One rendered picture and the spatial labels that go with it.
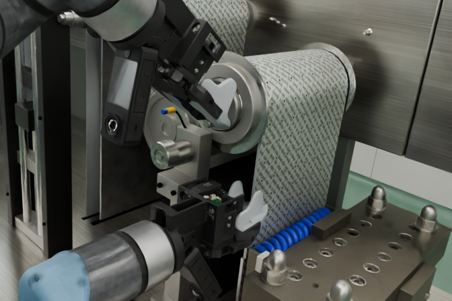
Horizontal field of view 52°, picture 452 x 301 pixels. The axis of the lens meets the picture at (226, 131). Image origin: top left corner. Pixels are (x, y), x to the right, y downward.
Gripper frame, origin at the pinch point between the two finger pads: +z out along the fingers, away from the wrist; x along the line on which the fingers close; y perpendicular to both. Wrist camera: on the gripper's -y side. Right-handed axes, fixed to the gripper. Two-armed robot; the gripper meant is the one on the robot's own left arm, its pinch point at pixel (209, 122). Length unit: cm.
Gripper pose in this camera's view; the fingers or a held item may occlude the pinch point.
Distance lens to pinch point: 63.9
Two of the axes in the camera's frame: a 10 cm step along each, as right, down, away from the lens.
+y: 5.0, -8.4, 2.1
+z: 4.5, 4.6, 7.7
